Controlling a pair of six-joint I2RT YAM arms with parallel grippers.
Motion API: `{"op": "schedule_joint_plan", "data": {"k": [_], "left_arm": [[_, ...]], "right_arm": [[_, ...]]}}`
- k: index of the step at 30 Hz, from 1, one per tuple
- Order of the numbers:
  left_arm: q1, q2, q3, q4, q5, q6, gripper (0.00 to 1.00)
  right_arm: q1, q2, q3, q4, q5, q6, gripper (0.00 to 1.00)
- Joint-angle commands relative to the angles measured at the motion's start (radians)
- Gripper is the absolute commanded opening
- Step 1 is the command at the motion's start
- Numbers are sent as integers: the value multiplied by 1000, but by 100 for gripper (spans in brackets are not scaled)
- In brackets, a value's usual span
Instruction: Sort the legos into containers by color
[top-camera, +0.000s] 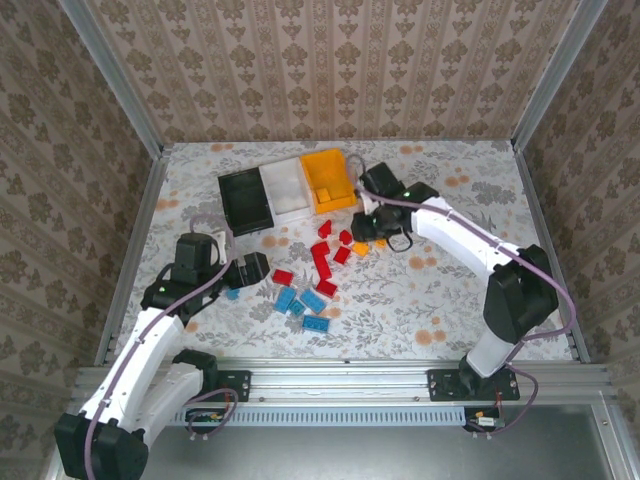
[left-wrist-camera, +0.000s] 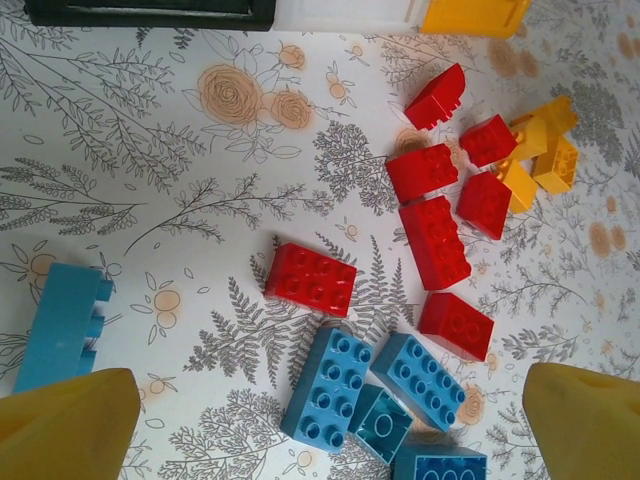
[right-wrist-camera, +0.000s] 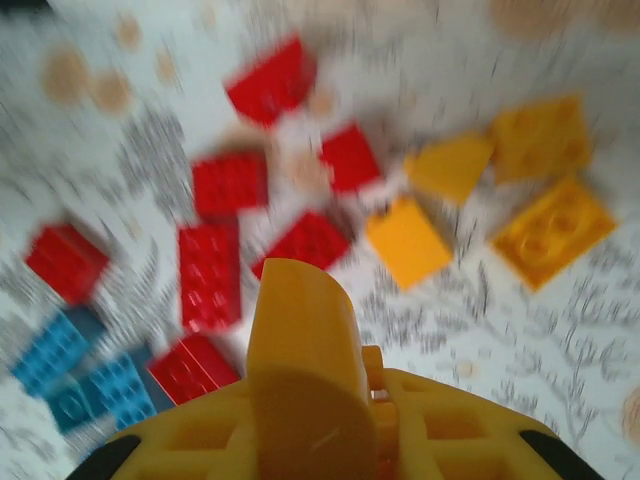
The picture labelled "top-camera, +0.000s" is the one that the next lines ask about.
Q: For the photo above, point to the small blue lego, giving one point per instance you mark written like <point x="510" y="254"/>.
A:
<point x="232" y="294"/>

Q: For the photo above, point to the long red lego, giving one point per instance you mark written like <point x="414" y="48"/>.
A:
<point x="324" y="268"/>

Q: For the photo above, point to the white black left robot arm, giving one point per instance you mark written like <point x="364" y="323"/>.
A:
<point x="145" y="345"/>

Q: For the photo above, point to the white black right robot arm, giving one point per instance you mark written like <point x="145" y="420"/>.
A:
<point x="450" y="230"/>

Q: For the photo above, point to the small red lego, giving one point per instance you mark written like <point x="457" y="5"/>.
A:
<point x="345" y="237"/>

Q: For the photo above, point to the orange lego brick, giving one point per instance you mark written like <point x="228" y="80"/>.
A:
<point x="360" y="249"/>
<point x="324" y="195"/>

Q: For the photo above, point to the red square lego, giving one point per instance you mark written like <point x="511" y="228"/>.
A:
<point x="342" y="255"/>
<point x="320" y="248"/>

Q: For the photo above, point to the red roof-shaped lego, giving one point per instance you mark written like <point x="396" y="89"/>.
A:
<point x="325" y="229"/>

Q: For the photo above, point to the black plastic bin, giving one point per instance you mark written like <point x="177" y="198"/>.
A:
<point x="245" y="200"/>

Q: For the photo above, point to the yellow plastic bin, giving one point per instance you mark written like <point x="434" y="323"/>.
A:
<point x="327" y="170"/>

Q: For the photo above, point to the white plastic bin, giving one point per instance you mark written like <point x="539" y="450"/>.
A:
<point x="287" y="190"/>

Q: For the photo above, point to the floral patterned table cover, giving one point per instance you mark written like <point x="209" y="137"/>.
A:
<point x="380" y="330"/>

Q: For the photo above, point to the grey metal panel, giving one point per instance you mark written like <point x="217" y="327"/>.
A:
<point x="350" y="450"/>

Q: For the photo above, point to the aluminium table side rail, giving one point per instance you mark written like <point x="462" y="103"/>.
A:
<point x="151" y="190"/>
<point x="550" y="250"/>

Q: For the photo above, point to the long aluminium base rail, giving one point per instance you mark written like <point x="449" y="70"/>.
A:
<point x="340" y="382"/>

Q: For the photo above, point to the aluminium frame post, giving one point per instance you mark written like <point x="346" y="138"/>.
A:
<point x="556" y="75"/>
<point x="118" y="75"/>

